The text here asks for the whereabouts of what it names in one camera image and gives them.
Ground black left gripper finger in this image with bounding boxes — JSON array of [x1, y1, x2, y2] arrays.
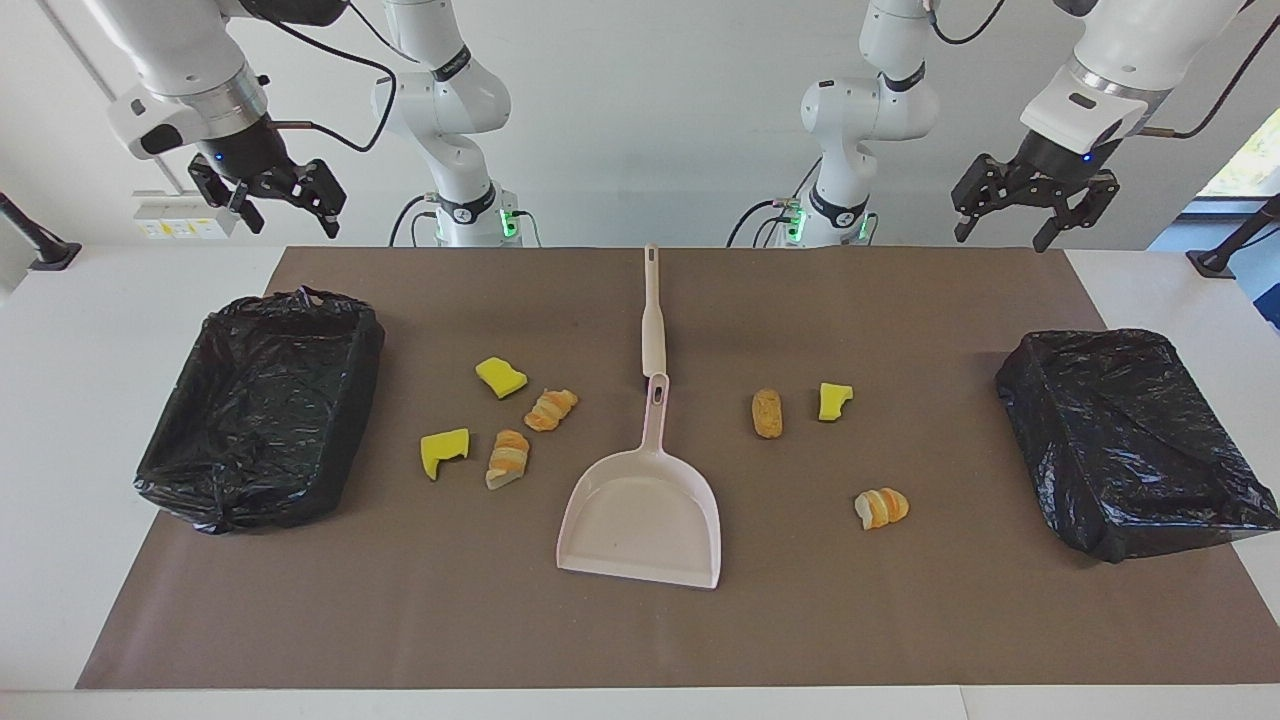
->
[[951, 153, 1026, 244], [1032, 170, 1121, 254]]

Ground yellow notched sponge piece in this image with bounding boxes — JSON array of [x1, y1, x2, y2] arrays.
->
[[419, 427, 471, 482]]

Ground beige handle black bristle brush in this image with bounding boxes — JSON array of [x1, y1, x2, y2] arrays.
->
[[640, 243, 669, 379]]

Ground bright window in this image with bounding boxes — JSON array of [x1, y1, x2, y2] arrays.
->
[[1195, 105, 1280, 216]]

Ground black stand foot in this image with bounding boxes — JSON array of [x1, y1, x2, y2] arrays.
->
[[1186, 193, 1280, 280], [0, 192, 83, 272]]

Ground white wall outlet box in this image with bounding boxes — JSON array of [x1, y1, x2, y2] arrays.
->
[[133, 190, 241, 239]]

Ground yellow sponge wedge piece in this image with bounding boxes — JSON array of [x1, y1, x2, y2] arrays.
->
[[474, 356, 529, 400]]

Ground pale pink plastic dustpan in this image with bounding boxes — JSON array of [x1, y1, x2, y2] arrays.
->
[[556, 372, 723, 591]]

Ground white wall cable duct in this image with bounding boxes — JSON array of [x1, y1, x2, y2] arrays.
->
[[38, 0, 191, 193]]

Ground brown table mat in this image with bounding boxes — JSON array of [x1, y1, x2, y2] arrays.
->
[[77, 247, 1280, 689]]

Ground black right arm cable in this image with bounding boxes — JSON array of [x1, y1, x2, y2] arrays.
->
[[240, 0, 401, 154]]

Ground black bag lined bin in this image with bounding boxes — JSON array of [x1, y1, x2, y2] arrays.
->
[[133, 286, 386, 535], [995, 328, 1280, 564]]

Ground orange striped croissant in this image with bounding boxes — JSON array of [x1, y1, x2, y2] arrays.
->
[[485, 429, 532, 491], [853, 487, 911, 531], [523, 388, 580, 433]]

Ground black base power cable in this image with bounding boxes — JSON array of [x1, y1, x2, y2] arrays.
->
[[388, 193, 441, 248], [727, 195, 806, 248]]

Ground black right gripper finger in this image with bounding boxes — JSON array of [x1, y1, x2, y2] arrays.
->
[[262, 158, 348, 240], [188, 155, 266, 237]]

